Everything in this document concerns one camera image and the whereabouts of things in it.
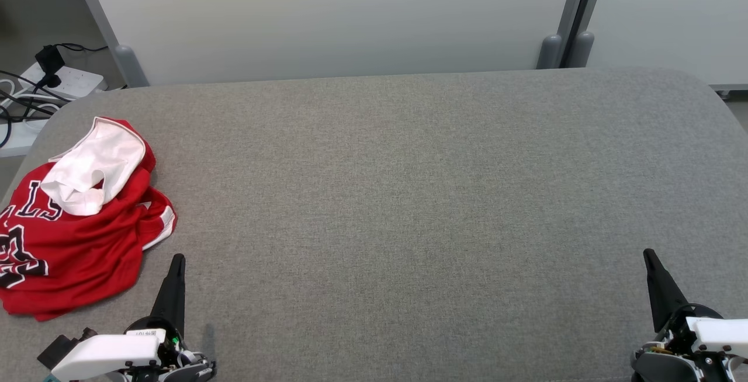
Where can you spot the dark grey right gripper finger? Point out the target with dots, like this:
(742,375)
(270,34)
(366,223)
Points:
(663,294)

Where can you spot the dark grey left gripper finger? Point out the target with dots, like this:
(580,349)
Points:
(172,294)

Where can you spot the black power adapter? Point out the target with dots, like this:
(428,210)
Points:
(49,58)

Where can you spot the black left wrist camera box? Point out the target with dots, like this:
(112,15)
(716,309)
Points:
(58,353)

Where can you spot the wide white partition panel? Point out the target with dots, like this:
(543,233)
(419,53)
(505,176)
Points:
(327,20)

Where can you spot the black round power plug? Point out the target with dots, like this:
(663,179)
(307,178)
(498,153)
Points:
(51,81)

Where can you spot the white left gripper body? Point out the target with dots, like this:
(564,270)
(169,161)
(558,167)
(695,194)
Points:
(105,356)

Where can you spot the plain white power strip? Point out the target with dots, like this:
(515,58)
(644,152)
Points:
(23,136)

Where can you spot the narrow white partition panel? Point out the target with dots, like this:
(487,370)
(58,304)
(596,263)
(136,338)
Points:
(672,14)

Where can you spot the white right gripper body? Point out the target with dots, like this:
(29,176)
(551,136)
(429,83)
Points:
(713,341)

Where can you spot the red Bulls jersey white sleeves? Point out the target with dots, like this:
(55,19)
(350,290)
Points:
(76,253)

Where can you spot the white power strip with plugs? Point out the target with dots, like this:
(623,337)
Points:
(79,81)

